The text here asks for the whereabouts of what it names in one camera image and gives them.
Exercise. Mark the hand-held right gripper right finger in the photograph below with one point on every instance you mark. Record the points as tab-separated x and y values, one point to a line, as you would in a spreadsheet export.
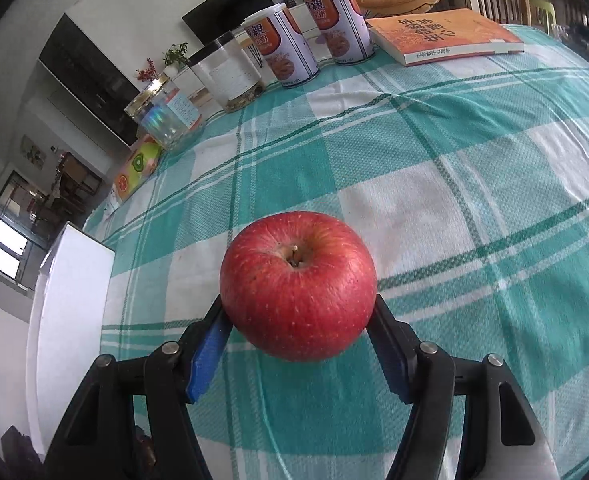
393	362

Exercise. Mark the orange book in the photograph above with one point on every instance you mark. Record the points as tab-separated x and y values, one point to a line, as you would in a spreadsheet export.
439	35

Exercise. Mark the clear jar with black lid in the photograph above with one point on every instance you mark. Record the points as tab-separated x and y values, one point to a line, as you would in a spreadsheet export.
227	72

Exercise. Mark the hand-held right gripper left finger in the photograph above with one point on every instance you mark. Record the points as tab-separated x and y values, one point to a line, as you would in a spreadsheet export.
207	360

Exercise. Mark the white printed can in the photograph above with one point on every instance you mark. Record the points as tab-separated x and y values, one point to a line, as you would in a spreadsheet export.
339	25
282	47

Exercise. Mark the glass jar with gold lid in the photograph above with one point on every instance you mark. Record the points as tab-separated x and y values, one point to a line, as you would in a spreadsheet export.
162	115

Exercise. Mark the red flower plant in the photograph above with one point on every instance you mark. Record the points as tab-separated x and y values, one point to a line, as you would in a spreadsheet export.
147	70

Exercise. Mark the leafy potted plant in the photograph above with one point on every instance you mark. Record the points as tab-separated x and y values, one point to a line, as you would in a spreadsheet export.
175	54

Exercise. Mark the black television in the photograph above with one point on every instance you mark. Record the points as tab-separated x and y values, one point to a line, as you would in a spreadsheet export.
229	7

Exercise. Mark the red apple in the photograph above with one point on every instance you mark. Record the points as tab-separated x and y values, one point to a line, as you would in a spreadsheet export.
299	290

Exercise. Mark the printed tissue box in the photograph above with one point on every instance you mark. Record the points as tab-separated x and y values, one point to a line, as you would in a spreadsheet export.
137	167

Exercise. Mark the window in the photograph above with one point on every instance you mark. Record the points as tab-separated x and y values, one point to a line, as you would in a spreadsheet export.
4	245

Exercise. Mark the black wall cabinet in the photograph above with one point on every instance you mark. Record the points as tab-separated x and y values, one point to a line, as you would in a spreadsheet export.
89	75

